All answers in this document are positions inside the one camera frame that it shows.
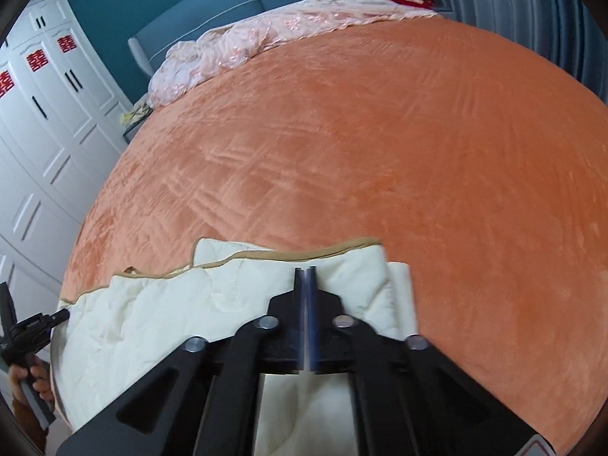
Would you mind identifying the cream quilted jacket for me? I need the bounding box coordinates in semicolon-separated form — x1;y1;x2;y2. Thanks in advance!
50;236;419;456

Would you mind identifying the dark nightstand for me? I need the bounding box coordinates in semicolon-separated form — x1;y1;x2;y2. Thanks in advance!
122;104;155;146

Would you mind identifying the grey pleated curtain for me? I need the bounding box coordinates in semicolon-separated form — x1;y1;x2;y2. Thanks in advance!
420;0;608;110

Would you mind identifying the person's left hand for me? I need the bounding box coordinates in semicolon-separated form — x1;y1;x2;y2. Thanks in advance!
8;363;56;420

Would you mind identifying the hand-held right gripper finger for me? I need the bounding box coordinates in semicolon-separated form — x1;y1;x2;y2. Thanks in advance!
54;267;307;456
308;266;557;456

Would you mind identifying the person's left forearm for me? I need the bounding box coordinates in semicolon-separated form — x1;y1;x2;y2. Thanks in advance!
10;396;48;442

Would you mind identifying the white wardrobe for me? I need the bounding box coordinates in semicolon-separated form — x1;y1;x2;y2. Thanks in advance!
0;0;134;438

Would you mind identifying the pink embroidered quilt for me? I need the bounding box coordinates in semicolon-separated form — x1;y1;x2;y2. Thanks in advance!
148;0;445;108

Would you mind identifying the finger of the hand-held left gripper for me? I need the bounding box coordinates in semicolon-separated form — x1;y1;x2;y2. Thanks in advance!
38;309;71;328

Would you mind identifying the orange plush blanket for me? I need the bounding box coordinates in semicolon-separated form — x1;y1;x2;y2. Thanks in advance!
57;14;608;456

